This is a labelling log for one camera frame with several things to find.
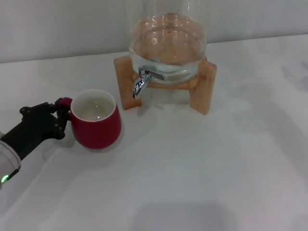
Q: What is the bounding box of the chrome faucet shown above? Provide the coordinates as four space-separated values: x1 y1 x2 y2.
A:
133 65 167 99

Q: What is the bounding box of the glass water dispenser jar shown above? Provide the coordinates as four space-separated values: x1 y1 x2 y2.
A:
127 0 208 85

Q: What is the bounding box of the red ceramic cup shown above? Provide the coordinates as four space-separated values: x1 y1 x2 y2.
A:
59 89 122 149

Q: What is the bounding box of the wooden dispenser stand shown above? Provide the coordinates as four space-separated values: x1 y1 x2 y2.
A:
113 55 217 116

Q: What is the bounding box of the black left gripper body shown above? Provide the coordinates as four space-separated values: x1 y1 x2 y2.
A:
0 103 66 161

